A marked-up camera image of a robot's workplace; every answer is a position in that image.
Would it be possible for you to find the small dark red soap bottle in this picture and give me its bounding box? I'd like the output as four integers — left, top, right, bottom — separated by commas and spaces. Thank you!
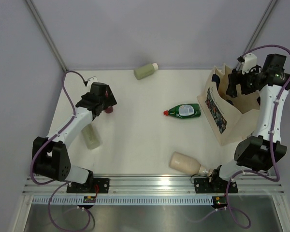
104, 87, 114, 114

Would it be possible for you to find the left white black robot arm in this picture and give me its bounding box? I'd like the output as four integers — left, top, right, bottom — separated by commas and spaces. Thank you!
30, 82, 117, 193

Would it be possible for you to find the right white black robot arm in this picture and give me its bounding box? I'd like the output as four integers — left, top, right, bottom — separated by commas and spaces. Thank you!
208, 53, 290, 192

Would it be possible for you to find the beige canvas tote bag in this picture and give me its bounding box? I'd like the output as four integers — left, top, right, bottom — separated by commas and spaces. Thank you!
197, 65, 260, 146

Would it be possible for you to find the pale green translucent bottle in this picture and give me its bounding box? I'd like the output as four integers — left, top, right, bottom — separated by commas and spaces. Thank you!
81, 124, 101, 150

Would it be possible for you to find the green dish soap bottle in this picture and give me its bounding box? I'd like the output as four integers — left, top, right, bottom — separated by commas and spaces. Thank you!
163, 103, 201, 119

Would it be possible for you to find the sage green bottle white cap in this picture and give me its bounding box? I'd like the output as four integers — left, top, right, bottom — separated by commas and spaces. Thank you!
133, 63, 159, 80

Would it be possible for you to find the beige cream bottle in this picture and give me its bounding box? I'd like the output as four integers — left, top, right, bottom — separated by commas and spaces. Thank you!
169, 152, 213, 176

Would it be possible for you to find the left small circuit board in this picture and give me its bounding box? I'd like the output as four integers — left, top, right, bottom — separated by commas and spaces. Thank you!
83, 196, 96, 203

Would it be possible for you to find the small circuit board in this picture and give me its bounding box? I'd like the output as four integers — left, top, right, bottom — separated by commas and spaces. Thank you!
83, 196, 96, 203
212, 196, 228, 208

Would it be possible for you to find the right small circuit board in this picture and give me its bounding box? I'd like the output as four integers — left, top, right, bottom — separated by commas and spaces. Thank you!
212, 196, 228, 208

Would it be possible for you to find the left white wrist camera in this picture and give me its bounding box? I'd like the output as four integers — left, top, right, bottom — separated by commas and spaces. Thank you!
84, 76, 98, 87

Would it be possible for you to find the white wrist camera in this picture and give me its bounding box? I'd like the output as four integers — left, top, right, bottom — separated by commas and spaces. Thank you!
84, 76, 98, 87
237, 53, 257, 74

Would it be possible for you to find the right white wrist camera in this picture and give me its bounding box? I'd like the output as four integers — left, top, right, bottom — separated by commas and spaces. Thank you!
237, 53, 257, 74

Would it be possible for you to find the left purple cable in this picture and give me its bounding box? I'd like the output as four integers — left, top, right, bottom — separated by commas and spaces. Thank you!
29, 70, 95, 230

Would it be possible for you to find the right aluminium frame post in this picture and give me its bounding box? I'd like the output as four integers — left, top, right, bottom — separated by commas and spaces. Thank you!
233, 0, 280, 73

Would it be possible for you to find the aluminium frame post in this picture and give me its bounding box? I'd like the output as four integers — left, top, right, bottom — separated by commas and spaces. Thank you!
24, 0, 68, 72
233, 0, 280, 73

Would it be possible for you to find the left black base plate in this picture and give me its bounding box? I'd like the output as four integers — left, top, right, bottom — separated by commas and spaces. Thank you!
66, 178, 110, 194

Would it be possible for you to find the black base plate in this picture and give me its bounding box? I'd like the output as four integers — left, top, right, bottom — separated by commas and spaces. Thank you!
194, 177, 228, 194
66, 178, 110, 194

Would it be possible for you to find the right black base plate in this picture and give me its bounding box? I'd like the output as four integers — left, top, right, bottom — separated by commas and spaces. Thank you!
194, 177, 228, 194

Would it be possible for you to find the left aluminium frame post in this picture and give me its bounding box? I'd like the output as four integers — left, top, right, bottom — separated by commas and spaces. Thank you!
24, 0, 68, 72

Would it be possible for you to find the aluminium mounting rail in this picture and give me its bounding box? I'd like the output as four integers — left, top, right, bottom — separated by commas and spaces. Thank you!
22, 175, 285, 195

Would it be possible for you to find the white slotted cable duct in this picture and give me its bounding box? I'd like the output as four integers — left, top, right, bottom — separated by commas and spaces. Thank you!
31, 195, 218, 206

